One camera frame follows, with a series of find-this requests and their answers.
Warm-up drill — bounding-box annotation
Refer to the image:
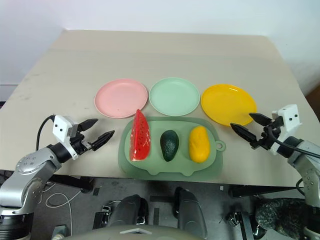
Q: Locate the dark green avocado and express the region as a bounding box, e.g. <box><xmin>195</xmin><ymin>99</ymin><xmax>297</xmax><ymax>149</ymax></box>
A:
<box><xmin>159</xmin><ymin>129</ymin><xmax>180</xmax><ymax>163</ymax></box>

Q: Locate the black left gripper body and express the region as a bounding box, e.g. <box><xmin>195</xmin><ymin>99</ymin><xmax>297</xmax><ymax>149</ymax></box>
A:
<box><xmin>70</xmin><ymin>129</ymin><xmax>94</xmax><ymax>156</ymax></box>

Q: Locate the grey robot torso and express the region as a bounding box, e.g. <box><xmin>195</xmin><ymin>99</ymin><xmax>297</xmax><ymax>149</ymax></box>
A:
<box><xmin>62</xmin><ymin>223</ymin><xmax>192</xmax><ymax>240</ymax></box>

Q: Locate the thin white floor cable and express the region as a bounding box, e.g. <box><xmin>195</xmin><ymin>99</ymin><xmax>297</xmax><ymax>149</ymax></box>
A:
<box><xmin>37</xmin><ymin>184</ymin><xmax>83</xmax><ymax>232</ymax></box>

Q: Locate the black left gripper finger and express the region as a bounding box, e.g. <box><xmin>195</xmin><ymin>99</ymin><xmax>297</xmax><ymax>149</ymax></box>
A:
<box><xmin>77</xmin><ymin>118</ymin><xmax>99</xmax><ymax>132</ymax></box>
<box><xmin>91</xmin><ymin>129</ymin><xmax>116</xmax><ymax>152</ymax></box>

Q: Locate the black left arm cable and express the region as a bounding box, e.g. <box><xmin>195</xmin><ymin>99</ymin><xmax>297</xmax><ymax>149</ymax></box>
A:
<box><xmin>35</xmin><ymin>114</ymin><xmax>57</xmax><ymax>152</ymax></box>

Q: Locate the green silicone tray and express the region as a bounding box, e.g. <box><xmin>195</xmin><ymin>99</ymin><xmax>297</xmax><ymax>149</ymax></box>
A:
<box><xmin>117</xmin><ymin>115</ymin><xmax>227</xmax><ymax>180</ymax></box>

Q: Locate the light green round plate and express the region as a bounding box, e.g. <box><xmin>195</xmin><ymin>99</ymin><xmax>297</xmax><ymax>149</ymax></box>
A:
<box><xmin>148</xmin><ymin>77</ymin><xmax>201</xmax><ymax>117</ymax></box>

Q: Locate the dark speckled rounded shape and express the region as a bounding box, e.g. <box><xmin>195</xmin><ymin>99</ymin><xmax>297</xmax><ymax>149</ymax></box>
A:
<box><xmin>254</xmin><ymin>196</ymin><xmax>309</xmax><ymax>238</ymax></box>

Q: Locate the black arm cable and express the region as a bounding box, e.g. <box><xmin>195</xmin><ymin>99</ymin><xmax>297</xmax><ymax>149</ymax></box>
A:
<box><xmin>264</xmin><ymin>126</ymin><xmax>320</xmax><ymax>159</ymax></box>
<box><xmin>35</xmin><ymin>114</ymin><xmax>57</xmax><ymax>152</ymax></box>

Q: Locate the dark rounded robot leg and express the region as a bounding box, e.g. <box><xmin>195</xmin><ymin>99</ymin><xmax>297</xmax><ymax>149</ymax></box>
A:
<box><xmin>109</xmin><ymin>194</ymin><xmax>150</xmax><ymax>229</ymax></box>
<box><xmin>173</xmin><ymin>186</ymin><xmax>209</xmax><ymax>239</ymax></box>

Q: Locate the red watermelon slice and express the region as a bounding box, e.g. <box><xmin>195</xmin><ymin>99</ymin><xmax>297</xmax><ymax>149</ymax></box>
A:
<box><xmin>128</xmin><ymin>109</ymin><xmax>153</xmax><ymax>163</ymax></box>

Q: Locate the yellow round plate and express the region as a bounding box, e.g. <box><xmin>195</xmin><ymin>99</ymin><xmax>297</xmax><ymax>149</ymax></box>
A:
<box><xmin>200</xmin><ymin>83</ymin><xmax>258</xmax><ymax>127</ymax></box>

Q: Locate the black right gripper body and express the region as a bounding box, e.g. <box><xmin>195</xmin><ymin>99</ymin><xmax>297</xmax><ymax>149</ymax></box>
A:
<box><xmin>250</xmin><ymin>117</ymin><xmax>285</xmax><ymax>151</ymax></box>

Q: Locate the yellow mango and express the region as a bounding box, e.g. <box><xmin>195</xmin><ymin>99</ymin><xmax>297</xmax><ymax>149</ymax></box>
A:
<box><xmin>188</xmin><ymin>125</ymin><xmax>211</xmax><ymax>165</ymax></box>

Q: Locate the pink round plate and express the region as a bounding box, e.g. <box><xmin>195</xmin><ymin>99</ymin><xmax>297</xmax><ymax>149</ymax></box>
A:
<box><xmin>94</xmin><ymin>78</ymin><xmax>149</xmax><ymax>119</ymax></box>

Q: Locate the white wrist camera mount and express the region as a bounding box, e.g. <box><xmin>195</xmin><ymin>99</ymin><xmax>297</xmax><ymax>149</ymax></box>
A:
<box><xmin>270</xmin><ymin>104</ymin><xmax>300</xmax><ymax>155</ymax></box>
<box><xmin>52</xmin><ymin>114</ymin><xmax>79</xmax><ymax>161</ymax></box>

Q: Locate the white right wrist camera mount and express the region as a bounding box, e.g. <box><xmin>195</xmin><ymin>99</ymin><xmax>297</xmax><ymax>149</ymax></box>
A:
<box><xmin>270</xmin><ymin>104</ymin><xmax>300</xmax><ymax>155</ymax></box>

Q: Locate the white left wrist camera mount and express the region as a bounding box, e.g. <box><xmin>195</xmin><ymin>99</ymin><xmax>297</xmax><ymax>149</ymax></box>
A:
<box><xmin>52</xmin><ymin>114</ymin><xmax>79</xmax><ymax>161</ymax></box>

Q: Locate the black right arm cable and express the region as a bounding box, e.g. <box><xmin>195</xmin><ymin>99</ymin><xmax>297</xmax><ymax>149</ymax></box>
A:
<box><xmin>264</xmin><ymin>126</ymin><xmax>320</xmax><ymax>159</ymax></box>

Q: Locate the black table frame bar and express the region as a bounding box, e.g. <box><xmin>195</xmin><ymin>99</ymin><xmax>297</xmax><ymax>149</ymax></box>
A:
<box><xmin>228</xmin><ymin>184</ymin><xmax>306</xmax><ymax>200</ymax></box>
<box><xmin>48</xmin><ymin>174</ymin><xmax>95</xmax><ymax>194</ymax></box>

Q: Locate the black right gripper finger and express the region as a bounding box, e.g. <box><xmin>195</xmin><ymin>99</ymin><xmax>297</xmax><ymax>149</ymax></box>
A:
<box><xmin>248</xmin><ymin>112</ymin><xmax>273</xmax><ymax>126</ymax></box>
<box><xmin>229</xmin><ymin>122</ymin><xmax>259</xmax><ymax>144</ymax></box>

